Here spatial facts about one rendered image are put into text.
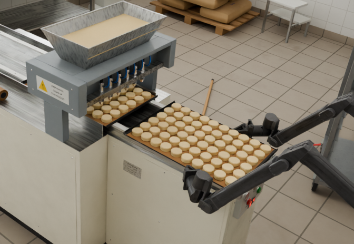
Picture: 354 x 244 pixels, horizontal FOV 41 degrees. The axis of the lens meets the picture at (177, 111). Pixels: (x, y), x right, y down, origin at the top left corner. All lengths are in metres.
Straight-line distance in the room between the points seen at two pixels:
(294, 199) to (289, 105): 1.32
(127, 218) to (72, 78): 0.85
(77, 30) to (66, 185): 0.75
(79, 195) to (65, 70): 0.63
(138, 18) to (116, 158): 0.73
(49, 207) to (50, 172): 0.25
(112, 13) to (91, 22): 0.16
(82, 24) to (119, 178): 0.78
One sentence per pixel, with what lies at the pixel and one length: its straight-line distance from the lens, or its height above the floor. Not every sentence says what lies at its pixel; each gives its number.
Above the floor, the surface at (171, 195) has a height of 0.68.
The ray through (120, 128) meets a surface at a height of 0.90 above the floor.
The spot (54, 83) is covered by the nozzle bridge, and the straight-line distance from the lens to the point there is 2.12.
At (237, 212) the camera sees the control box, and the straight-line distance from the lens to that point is 2.12.
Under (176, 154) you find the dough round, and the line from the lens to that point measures 2.07.
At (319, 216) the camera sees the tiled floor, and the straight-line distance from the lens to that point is 3.37.
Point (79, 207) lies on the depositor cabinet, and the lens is 2.43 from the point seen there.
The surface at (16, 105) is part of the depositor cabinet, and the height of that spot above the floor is 0.84.
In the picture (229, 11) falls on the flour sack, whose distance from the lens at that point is 5.81.
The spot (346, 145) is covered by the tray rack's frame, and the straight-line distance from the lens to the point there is 3.88.
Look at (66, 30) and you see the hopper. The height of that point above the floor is 1.28.
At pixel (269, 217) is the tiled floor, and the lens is 3.24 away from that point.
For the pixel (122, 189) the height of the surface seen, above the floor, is 0.55.
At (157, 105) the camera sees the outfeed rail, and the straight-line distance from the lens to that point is 2.44.
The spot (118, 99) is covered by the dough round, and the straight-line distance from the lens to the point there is 2.43.
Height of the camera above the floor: 2.17
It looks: 32 degrees down
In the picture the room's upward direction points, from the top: 7 degrees clockwise
